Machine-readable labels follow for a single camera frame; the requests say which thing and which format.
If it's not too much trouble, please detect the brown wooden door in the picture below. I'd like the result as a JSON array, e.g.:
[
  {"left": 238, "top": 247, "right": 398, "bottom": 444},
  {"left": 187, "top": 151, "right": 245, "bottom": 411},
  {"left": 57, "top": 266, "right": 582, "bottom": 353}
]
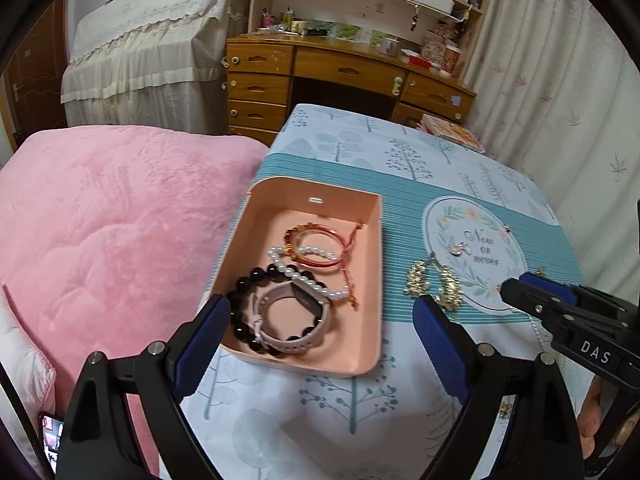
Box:
[{"left": 2, "top": 0, "right": 68, "bottom": 156}]

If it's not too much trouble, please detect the wooden desk with drawers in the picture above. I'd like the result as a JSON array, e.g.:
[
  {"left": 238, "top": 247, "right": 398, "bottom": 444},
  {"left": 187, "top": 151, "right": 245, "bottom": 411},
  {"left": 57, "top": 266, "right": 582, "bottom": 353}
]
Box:
[{"left": 222, "top": 34, "right": 478, "bottom": 146}]

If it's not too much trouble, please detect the floral cover book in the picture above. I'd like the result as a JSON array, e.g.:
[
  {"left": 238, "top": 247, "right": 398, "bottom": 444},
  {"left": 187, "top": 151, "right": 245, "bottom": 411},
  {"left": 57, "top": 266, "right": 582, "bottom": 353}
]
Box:
[{"left": 417, "top": 114, "right": 487, "bottom": 155}]

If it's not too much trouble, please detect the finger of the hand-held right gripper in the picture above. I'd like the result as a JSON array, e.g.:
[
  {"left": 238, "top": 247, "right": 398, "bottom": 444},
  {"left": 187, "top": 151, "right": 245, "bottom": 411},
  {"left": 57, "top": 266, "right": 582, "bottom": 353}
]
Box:
[
  {"left": 519, "top": 272, "right": 640, "bottom": 328},
  {"left": 501, "top": 279, "right": 576, "bottom": 333}
]

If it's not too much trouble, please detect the red string bracelet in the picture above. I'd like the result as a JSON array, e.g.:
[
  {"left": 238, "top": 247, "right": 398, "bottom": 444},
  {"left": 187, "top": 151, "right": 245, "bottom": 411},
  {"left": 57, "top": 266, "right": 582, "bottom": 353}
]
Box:
[{"left": 283, "top": 222, "right": 363, "bottom": 308}]

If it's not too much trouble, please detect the white pearl bracelet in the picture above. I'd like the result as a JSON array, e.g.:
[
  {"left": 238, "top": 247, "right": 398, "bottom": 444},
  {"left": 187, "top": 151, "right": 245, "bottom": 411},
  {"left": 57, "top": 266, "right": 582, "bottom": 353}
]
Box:
[{"left": 267, "top": 245, "right": 351, "bottom": 301}]

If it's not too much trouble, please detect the pink strap watch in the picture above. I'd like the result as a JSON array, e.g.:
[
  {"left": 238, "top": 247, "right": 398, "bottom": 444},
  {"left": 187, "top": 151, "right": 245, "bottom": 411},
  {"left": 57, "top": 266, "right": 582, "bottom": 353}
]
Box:
[{"left": 252, "top": 280, "right": 332, "bottom": 357}]

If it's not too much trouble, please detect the wooden bookshelf hutch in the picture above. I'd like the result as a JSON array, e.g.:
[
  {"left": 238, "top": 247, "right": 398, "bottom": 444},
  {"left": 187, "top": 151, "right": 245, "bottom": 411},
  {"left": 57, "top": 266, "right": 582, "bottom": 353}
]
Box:
[{"left": 247, "top": 0, "right": 501, "bottom": 81}]

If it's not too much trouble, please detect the black bead bracelet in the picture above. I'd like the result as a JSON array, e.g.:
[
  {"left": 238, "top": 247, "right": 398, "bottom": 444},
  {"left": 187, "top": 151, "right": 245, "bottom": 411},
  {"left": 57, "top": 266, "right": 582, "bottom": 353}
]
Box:
[{"left": 226, "top": 264, "right": 321, "bottom": 356}]

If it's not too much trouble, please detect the floral storage box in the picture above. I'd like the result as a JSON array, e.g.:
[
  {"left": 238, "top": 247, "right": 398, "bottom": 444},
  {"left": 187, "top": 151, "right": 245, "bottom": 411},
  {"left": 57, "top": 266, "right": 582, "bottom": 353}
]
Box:
[{"left": 420, "top": 30, "right": 463, "bottom": 73}]

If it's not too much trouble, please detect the pink fleece blanket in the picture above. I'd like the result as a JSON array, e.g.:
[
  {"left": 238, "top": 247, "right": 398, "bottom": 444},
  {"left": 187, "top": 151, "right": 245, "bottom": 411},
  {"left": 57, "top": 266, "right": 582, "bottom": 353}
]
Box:
[{"left": 0, "top": 125, "right": 271, "bottom": 480}]

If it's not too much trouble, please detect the black smartphone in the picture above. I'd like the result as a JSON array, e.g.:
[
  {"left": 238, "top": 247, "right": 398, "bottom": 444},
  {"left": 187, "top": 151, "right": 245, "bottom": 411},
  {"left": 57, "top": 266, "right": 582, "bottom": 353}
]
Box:
[{"left": 39, "top": 412, "right": 66, "bottom": 478}]

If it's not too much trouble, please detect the white quilt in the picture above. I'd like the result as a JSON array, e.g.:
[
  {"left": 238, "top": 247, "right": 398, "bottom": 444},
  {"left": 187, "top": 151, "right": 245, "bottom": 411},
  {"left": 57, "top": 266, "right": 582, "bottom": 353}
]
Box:
[{"left": 0, "top": 285, "right": 58, "bottom": 476}]

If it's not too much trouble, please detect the pink jewelry box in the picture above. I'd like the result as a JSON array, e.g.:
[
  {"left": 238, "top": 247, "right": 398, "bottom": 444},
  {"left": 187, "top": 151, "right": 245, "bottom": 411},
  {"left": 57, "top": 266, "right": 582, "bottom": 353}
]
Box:
[{"left": 206, "top": 176, "right": 385, "bottom": 377}]

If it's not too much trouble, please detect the white patterned curtain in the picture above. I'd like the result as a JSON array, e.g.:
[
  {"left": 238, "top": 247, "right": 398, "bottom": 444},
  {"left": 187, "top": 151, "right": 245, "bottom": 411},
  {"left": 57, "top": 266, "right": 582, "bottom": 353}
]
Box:
[{"left": 460, "top": 0, "right": 640, "bottom": 291}]

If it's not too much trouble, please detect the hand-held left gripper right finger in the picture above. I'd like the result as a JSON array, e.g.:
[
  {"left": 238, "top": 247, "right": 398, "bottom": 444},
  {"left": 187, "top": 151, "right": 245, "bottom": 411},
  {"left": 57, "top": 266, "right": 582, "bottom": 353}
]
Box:
[{"left": 412, "top": 292, "right": 586, "bottom": 480}]

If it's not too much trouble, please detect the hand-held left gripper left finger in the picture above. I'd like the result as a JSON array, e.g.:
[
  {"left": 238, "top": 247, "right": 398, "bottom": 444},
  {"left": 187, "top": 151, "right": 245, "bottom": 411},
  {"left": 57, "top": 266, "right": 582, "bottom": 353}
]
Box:
[{"left": 56, "top": 294, "right": 233, "bottom": 480}]

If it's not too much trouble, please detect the person's right hand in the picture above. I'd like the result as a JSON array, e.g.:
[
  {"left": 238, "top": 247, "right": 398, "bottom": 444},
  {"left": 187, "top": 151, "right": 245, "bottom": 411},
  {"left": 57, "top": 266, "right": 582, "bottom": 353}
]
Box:
[{"left": 577, "top": 377, "right": 638, "bottom": 461}]

